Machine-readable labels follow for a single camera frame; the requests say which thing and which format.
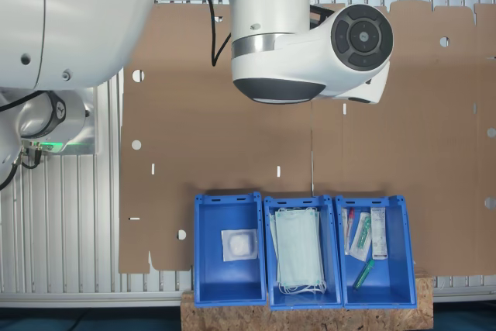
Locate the blue bin with tube packets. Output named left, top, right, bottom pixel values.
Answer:
left=333, top=194, right=418, bottom=310

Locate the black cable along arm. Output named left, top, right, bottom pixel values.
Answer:
left=153, top=0, right=233, bottom=69

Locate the long white printed packet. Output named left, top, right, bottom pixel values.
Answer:
left=370, top=206, right=389, bottom=261

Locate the brown cardboard sheet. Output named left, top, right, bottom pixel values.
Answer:
left=311, top=0, right=496, bottom=278
left=118, top=2, right=314, bottom=274

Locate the loose green tube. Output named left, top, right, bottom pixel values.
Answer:
left=353, top=259, right=376, bottom=291

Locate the green syringe in clear packet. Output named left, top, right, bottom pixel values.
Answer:
left=348, top=212, right=373, bottom=262

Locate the clear bag of white cotton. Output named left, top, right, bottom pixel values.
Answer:
left=220, top=228, right=259, bottom=262

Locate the red-capped tube in clear packet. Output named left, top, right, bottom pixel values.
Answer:
left=342, top=208, right=357, bottom=257

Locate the blue bin with face masks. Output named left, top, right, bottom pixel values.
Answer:
left=262, top=194, right=344, bottom=311

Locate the blue bin with cotton bag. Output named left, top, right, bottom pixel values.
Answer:
left=193, top=191, right=268, bottom=307

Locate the wooden chipboard slab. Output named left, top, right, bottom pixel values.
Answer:
left=180, top=268, right=434, bottom=331

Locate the pale green face mask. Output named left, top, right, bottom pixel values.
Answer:
left=274, top=209, right=325, bottom=288
left=268, top=206, right=329, bottom=296

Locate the black base connector cable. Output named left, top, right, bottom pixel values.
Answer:
left=0, top=143, right=44, bottom=192

